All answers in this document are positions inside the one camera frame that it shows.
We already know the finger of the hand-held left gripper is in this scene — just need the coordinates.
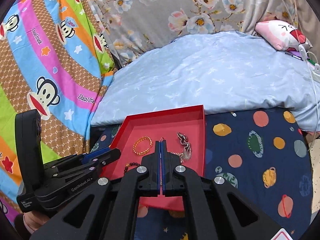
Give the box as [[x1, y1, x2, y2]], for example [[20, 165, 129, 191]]
[[51, 148, 122, 183], [44, 147, 112, 171]]

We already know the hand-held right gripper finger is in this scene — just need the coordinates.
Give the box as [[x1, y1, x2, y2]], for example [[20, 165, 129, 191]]
[[161, 141, 284, 240], [30, 141, 162, 240]]

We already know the black bead bracelet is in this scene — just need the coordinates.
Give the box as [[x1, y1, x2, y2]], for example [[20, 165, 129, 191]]
[[124, 162, 141, 173]]

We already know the gold bangle bracelet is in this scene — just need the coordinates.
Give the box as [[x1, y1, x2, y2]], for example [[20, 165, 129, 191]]
[[133, 135, 153, 156]]

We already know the silver and black hair clip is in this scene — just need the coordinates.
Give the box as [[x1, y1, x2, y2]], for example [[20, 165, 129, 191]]
[[176, 132, 193, 161]]

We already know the red cardboard box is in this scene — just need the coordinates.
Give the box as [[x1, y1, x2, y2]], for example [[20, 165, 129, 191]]
[[100, 104, 208, 212]]

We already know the person's left forearm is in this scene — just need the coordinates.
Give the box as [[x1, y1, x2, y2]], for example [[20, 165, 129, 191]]
[[14, 211, 54, 237]]

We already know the navy planet print bed sheet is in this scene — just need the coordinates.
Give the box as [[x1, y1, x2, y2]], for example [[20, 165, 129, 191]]
[[90, 106, 316, 240]]

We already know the light blue duvet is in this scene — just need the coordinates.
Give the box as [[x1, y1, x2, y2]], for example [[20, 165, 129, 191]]
[[90, 31, 320, 133]]

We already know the colourful monkey printed blanket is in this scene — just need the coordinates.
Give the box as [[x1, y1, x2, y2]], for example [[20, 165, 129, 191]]
[[0, 0, 115, 228]]

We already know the grey floral cloth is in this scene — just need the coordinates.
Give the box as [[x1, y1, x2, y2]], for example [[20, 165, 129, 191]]
[[80, 0, 300, 68]]

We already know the pink cartoon face pillow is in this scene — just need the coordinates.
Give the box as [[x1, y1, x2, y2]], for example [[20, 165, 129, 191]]
[[255, 20, 313, 52]]

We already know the white charging cable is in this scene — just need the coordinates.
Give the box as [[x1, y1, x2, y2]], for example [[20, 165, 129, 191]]
[[297, 44, 320, 85]]

